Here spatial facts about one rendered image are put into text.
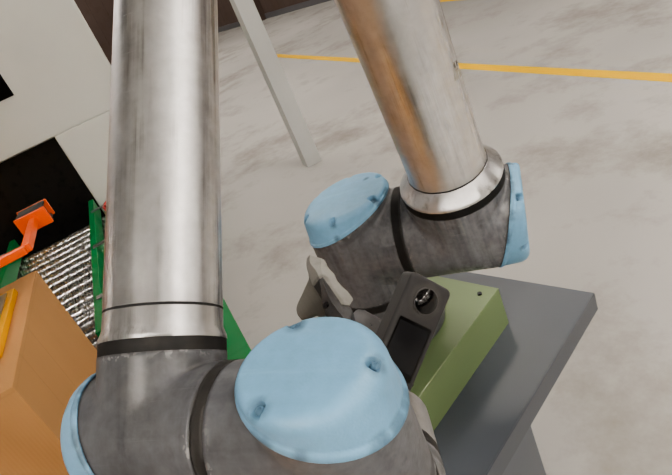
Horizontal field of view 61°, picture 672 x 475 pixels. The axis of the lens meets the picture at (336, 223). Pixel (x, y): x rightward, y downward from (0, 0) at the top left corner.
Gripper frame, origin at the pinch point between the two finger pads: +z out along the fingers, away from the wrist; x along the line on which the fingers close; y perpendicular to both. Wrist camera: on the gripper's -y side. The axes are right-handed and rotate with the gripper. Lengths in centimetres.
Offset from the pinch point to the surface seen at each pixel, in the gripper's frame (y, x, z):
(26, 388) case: 74, -27, 35
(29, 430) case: 78, -23, 31
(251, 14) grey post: 28, -26, 342
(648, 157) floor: -41, 159, 188
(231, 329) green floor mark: 135, 39, 171
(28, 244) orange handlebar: 66, -44, 68
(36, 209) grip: 70, -49, 89
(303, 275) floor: 103, 61, 196
